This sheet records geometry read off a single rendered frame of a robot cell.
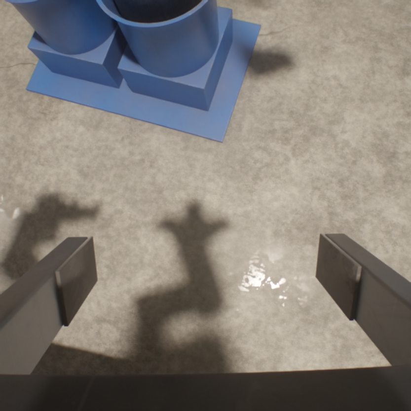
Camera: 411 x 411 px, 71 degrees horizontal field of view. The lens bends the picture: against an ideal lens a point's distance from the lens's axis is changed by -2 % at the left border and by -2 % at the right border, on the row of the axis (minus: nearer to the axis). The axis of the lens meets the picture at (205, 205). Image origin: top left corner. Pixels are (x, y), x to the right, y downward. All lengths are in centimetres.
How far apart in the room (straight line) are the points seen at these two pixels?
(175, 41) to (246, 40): 39
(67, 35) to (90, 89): 22
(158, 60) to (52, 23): 30
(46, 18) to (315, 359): 117
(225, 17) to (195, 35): 22
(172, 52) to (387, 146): 69
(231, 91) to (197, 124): 16
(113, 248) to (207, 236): 30
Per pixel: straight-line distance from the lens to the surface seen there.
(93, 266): 17
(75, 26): 98
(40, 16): 97
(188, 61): 87
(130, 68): 97
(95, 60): 103
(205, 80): 90
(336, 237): 17
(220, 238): 91
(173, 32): 78
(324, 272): 17
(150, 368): 100
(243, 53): 111
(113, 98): 111
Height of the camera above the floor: 91
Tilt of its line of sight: 79 degrees down
